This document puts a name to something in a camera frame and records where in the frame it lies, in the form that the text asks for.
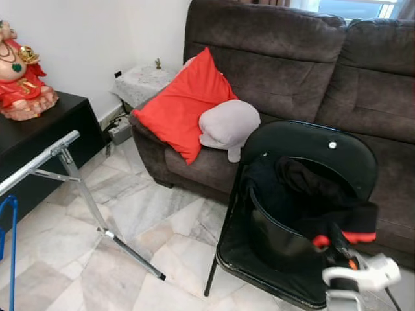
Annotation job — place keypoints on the black shirt with red collar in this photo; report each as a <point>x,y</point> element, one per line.
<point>318,194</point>

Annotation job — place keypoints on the blue plastic hanger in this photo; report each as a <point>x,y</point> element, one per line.
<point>13,259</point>

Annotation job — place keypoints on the black plastic basket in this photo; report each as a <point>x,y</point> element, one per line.
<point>279,240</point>

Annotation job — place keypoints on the dark navy garment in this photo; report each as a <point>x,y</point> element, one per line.
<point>262,181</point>

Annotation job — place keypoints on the black folding chair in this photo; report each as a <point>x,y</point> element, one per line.
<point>311,146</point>

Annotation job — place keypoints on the grey plush pillow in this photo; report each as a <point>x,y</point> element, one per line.
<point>227,123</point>

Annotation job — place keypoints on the dark brown fabric sofa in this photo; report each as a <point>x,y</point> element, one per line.
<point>292,71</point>

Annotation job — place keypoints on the red pillow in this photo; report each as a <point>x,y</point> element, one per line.
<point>181,110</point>

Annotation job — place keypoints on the window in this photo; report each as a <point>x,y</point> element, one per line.
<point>350,8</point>

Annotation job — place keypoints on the grey power strip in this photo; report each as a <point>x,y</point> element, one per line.
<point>120,134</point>

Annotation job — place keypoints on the side table with lace cloth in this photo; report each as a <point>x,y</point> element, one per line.
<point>142,83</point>

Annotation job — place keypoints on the silver metal clothes rack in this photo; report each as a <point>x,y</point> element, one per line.
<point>39,159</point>

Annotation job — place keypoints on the red robed figurine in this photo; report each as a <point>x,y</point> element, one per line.
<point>23,84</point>

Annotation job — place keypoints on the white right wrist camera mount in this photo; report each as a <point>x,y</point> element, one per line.
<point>376,272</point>

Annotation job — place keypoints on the black wall socket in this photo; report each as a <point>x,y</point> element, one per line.
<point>118,74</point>

